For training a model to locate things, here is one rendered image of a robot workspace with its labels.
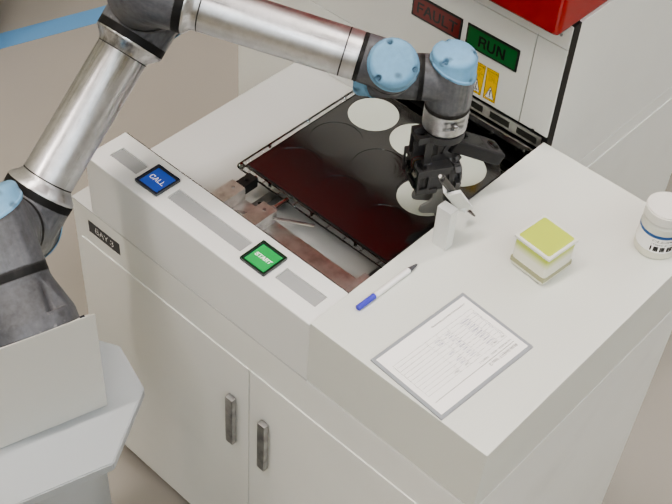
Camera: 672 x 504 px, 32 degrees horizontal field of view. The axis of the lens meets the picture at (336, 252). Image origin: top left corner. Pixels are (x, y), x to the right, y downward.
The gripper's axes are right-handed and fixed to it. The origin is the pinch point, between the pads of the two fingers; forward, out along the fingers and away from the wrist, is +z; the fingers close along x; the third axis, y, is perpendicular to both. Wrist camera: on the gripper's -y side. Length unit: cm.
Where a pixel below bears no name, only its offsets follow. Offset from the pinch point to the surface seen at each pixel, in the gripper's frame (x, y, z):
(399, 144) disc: -21.0, 0.1, 2.1
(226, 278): 6.1, 40.7, 0.0
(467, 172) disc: -10.4, -9.6, 2.1
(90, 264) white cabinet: -27, 60, 26
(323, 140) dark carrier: -25.7, 13.8, 2.1
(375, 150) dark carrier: -20.6, 5.1, 2.1
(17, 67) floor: -182, 63, 92
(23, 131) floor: -150, 66, 92
